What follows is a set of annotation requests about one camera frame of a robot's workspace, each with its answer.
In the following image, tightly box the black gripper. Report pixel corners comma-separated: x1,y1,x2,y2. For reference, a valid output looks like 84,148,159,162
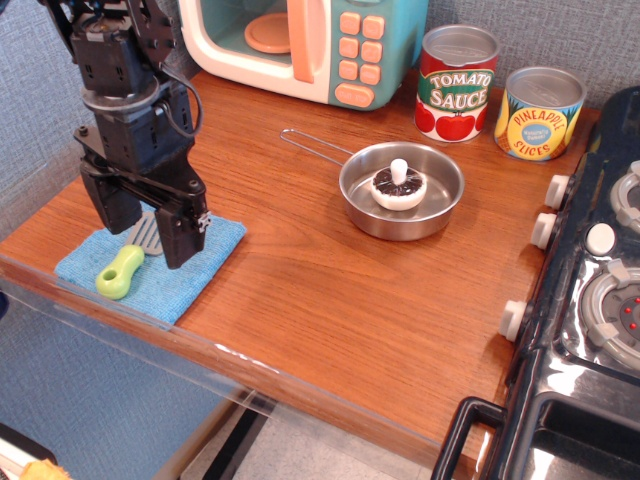
75,79,209,269

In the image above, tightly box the white toy mushroom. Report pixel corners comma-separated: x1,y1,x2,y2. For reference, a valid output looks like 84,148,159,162
371,158,427,211

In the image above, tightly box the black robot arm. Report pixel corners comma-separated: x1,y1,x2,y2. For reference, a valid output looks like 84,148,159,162
43,1,209,269

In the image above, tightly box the blue cloth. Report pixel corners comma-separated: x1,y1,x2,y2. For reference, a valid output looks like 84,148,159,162
54,215,246,325

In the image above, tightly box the clear acrylic table guard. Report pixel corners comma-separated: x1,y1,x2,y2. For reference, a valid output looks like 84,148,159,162
1,261,432,479

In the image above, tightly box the orange microwave plate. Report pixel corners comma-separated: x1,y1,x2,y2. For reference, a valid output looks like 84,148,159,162
244,12,290,54

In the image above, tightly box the small steel frying pan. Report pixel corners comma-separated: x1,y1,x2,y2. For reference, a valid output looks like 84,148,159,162
280,129,465,241

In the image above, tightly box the teal toy microwave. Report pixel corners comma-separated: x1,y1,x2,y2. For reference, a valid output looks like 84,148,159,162
179,1,429,111

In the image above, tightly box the tomato sauce can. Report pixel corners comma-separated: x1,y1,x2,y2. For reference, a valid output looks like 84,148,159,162
414,24,500,143

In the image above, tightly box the white stove knob lower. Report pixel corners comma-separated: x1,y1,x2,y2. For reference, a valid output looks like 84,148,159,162
498,300,527,342

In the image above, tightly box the white stove knob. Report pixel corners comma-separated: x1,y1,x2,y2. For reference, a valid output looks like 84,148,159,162
545,175,570,210
530,213,557,250
498,300,527,342

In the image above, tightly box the white stove knob middle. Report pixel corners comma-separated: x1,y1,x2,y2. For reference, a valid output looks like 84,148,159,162
530,213,557,250

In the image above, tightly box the pineapple slices can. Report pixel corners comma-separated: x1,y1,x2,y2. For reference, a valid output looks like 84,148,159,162
494,66,587,162

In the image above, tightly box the white stove knob upper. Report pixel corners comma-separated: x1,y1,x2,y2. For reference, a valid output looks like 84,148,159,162
545,175,570,210

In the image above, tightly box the black toy stove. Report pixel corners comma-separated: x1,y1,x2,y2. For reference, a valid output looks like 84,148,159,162
432,87,639,479

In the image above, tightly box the green handled grey spatula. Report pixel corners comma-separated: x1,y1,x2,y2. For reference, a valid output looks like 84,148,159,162
95,211,163,300

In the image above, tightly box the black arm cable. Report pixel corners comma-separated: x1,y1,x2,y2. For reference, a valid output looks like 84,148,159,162
158,61,205,140

